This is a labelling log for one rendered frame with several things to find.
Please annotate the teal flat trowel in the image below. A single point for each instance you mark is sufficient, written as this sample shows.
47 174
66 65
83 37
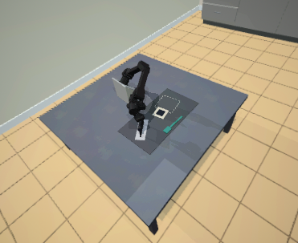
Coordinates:
166 130

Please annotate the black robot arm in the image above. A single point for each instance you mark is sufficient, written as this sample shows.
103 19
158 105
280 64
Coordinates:
139 92

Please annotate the beige square tile with black centre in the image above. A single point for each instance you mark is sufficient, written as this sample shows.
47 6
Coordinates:
160 112

